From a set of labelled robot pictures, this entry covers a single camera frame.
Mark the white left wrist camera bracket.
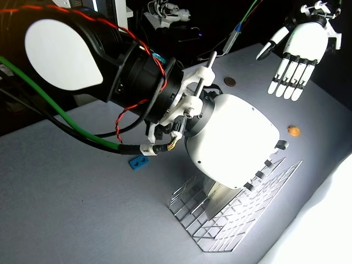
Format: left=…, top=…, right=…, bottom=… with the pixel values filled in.
left=299, top=0, right=343, bottom=58

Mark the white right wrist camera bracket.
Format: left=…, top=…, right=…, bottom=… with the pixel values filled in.
left=145, top=51, right=218, bottom=145

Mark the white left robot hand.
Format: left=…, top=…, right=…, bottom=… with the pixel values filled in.
left=256, top=18, right=329, bottom=100

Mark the silver wire rack shelf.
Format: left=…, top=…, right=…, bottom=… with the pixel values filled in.
left=167, top=156, right=303, bottom=251

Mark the white plate with grey smudge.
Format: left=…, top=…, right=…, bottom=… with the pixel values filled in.
left=206, top=184, right=244, bottom=219

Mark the thin green background cable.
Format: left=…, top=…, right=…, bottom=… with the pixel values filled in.
left=239, top=0, right=262, bottom=27

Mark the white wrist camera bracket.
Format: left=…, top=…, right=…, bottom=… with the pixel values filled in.
left=299, top=0, right=343, bottom=58
left=145, top=51, right=218, bottom=145

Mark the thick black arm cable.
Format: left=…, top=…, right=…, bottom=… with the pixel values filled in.
left=0, top=87, right=177, bottom=157

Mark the grey cable adapter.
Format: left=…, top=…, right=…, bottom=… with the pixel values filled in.
left=222, top=23, right=243, bottom=54

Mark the white spare robot hand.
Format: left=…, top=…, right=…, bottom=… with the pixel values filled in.
left=143, top=0, right=193, bottom=30

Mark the red black twisted wire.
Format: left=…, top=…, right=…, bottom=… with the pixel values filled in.
left=0, top=4, right=168, bottom=144

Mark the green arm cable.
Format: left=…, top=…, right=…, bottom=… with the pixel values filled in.
left=0, top=56, right=122, bottom=152

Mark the blue block with two holes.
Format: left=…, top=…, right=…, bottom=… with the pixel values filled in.
left=129, top=155, right=149, bottom=171

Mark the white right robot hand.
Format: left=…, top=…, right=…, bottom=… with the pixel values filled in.
left=185, top=93, right=289, bottom=192

